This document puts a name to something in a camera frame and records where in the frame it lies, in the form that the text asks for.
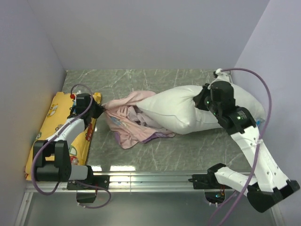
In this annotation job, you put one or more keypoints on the pink pillowcase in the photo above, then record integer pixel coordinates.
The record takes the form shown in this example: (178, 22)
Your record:
(120, 116)

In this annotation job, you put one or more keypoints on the yellow car print pillow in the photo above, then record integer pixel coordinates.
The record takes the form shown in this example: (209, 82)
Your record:
(57, 115)

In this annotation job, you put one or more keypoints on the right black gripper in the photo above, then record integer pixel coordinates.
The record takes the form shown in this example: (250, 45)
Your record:
(199, 98)

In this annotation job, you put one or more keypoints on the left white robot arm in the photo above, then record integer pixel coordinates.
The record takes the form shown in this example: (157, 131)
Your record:
(51, 159)

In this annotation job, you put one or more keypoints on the aluminium rail frame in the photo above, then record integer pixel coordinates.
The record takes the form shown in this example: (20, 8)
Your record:
(149, 182)

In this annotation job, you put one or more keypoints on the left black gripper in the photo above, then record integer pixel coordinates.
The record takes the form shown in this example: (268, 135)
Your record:
(100, 109)

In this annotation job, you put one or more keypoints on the purple princess print pillowcase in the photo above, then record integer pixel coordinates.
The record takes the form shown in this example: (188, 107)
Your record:
(149, 129)

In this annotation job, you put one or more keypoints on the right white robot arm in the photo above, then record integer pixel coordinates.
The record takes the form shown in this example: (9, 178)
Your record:
(267, 184)

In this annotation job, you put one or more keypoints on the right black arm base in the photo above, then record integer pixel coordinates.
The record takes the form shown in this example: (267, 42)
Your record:
(208, 182)

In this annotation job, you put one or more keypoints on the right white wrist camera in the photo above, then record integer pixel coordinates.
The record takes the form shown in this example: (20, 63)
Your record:
(222, 76)

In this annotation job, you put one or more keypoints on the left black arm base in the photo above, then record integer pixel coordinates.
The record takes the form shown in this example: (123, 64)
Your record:
(86, 192)

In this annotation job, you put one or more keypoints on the white pillow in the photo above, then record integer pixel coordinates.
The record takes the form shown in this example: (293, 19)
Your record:
(175, 110)

